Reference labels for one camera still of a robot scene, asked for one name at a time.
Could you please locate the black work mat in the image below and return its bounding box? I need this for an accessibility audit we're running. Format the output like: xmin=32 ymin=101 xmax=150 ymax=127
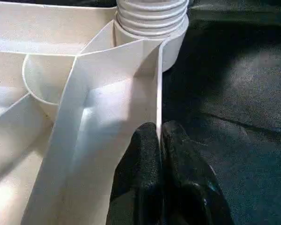
xmin=0 ymin=0 xmax=281 ymax=225

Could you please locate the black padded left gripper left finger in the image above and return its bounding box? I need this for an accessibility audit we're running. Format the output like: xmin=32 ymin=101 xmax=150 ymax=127
xmin=106 ymin=123 xmax=162 ymax=225

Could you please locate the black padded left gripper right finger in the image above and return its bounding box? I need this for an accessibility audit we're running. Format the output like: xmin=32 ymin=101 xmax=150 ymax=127
xmin=159 ymin=120 xmax=235 ymax=225

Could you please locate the white plastic table leg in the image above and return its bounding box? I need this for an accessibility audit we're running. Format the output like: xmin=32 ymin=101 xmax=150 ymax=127
xmin=115 ymin=0 xmax=190 ymax=39

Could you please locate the white plastic table top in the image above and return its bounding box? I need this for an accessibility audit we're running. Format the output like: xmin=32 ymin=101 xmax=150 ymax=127
xmin=0 ymin=1 xmax=190 ymax=225

